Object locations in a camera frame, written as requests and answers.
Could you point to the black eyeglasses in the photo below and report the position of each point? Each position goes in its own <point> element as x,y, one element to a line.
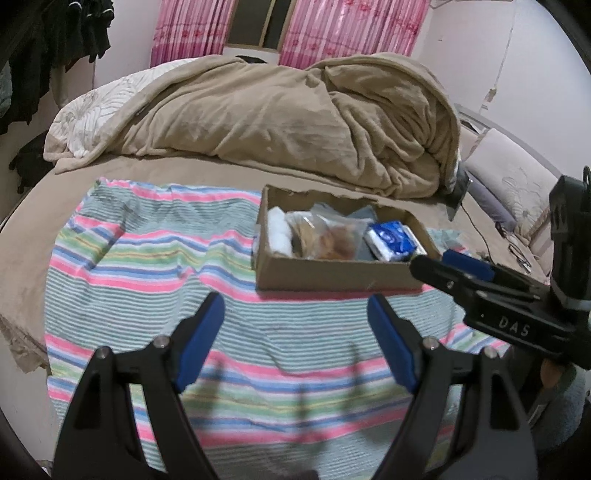
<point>519,253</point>

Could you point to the blue tissue pack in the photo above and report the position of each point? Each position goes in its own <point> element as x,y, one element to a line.
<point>390,240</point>

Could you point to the grey pillow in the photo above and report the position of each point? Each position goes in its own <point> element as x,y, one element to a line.
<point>489,203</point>

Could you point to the dark cloth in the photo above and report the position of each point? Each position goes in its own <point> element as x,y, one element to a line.
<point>30,159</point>

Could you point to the white floral pillow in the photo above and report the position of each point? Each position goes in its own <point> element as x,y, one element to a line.
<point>508,166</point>

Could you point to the brown cardboard box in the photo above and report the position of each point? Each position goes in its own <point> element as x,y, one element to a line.
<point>323,274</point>

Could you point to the clear snack bag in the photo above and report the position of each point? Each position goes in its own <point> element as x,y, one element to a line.
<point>332,240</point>

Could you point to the grey headboard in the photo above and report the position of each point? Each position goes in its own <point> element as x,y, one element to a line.
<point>471,116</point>

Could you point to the beige fleece blanket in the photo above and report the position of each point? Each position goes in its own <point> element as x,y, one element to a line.
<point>277,120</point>

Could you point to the person's right forearm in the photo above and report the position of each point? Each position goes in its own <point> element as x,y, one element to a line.
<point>563,415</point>

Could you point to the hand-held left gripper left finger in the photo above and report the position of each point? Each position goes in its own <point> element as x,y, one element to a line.
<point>198,341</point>

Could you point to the upright tablet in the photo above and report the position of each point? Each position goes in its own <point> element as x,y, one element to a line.
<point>461,190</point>

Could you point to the hanging black clothes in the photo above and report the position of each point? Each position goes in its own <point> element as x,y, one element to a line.
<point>46,37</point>

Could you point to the striped pastel towel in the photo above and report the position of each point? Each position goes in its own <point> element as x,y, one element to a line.
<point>161,258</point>

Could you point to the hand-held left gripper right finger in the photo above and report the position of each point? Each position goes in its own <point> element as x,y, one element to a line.
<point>392,346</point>

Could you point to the window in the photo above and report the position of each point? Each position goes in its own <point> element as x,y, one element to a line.
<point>249,23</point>

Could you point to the beige bed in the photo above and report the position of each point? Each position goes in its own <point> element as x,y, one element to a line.
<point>46,207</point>

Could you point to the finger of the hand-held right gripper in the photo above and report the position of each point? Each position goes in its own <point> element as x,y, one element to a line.
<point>468,265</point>
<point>438,277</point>

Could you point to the pink curtain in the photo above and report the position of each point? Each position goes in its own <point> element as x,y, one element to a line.
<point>346,32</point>
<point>184,32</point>

